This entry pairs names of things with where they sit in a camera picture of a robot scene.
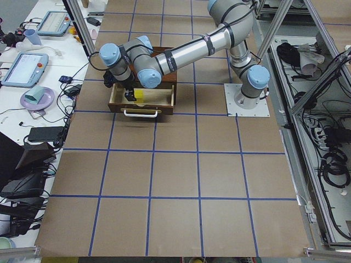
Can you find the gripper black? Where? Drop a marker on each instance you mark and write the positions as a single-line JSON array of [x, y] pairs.
[[128, 85]]

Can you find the yellow wooden block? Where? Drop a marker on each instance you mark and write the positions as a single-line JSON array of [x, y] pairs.
[[139, 95]]

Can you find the wooden drawer with handle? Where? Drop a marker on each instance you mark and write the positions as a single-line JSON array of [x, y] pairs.
[[159, 100]]

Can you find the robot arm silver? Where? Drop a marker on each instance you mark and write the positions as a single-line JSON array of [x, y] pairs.
[[233, 19]]

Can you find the purple plate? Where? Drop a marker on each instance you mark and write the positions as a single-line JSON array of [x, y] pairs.
[[46, 100]]

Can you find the black power brick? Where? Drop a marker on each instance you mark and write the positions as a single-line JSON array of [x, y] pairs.
[[44, 134]]

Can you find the teal box on plate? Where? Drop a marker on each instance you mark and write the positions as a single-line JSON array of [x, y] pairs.
[[34, 95]]

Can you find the upper teach pendant tablet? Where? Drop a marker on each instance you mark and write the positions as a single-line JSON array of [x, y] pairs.
[[54, 23]]

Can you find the teach pendant tablet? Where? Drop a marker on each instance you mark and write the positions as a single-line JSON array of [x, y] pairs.
[[54, 23], [26, 70]]

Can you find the lower teach pendant tablet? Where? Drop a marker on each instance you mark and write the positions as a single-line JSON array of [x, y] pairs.
[[26, 70]]

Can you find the brown pyramid box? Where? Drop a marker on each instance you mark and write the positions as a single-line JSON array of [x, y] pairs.
[[35, 154]]

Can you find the lavender cup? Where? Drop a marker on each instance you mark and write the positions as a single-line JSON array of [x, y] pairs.
[[32, 36]]

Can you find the aluminium frame post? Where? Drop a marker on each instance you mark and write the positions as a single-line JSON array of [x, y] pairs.
[[74, 11]]

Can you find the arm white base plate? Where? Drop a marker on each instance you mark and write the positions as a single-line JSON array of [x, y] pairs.
[[240, 106]]

